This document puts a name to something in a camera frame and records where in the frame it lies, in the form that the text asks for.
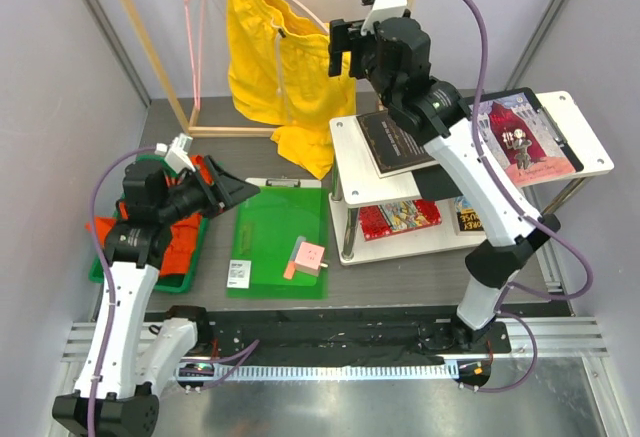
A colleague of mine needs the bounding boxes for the illustrated red castle book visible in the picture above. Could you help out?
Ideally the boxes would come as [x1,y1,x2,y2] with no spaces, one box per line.
[478,88,583,187]

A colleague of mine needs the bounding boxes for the orange blue highlighter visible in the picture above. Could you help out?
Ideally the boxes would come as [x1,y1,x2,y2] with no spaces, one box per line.
[283,236,306,280]

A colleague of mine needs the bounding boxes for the green clipboard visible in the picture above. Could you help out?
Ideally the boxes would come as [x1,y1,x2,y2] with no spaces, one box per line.
[226,178,329,300]

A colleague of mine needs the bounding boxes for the black hardcover book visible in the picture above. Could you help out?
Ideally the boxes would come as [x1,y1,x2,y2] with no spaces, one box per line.
[356,111,437,178]

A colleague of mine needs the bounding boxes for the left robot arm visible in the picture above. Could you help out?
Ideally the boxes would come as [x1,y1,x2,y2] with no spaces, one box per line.
[52,156,260,436]

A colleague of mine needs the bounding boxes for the white two-tier shelf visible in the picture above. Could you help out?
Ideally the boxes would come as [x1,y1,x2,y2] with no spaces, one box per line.
[329,91,614,265]

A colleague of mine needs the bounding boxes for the red treehouse book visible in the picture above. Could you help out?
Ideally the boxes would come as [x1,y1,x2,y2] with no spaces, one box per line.
[359,199,442,241]

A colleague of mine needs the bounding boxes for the pink cube power adapter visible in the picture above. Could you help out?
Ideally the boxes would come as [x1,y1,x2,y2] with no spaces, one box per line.
[293,241,328,277]

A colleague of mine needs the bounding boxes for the aluminium rail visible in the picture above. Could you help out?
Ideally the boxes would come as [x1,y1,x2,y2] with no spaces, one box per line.
[63,308,607,392]

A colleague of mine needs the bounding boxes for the yellow shorts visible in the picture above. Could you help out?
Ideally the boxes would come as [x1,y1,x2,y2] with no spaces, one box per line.
[226,0,356,179]

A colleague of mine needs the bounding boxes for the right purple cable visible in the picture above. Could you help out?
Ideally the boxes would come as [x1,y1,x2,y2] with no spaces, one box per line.
[369,0,595,393]

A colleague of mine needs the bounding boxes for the black yellow treehouse book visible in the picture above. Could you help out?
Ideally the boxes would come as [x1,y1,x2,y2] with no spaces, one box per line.
[451,196,484,235]

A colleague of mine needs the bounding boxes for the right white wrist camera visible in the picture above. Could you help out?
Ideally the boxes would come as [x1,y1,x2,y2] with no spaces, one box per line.
[360,0,408,36]

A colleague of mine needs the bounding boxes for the pink wire hanger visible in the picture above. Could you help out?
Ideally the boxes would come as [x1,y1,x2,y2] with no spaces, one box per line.
[182,0,206,117]

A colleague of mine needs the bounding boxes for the wooden clothes rack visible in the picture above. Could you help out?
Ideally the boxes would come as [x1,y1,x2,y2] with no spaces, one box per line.
[99,0,426,159]

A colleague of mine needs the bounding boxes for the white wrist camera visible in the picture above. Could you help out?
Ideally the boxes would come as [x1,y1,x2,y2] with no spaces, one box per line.
[360,0,408,36]
[154,133,195,174]

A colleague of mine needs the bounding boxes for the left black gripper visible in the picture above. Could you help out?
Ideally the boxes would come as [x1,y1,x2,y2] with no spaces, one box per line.
[156,155,259,225]

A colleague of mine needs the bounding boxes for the green plastic tray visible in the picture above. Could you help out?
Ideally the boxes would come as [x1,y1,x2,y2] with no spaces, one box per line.
[88,154,209,294]

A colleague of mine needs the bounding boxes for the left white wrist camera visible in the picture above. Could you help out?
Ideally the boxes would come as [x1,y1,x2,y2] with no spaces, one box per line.
[154,133,195,174]

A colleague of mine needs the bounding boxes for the orange shorts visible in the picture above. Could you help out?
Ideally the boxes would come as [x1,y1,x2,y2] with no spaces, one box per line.
[85,157,203,278]

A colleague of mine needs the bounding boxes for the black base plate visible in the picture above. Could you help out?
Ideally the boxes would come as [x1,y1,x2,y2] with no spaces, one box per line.
[169,304,511,358]

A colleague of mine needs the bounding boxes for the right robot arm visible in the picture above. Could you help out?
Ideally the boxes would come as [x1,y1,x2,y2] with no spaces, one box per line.
[328,16,560,352]

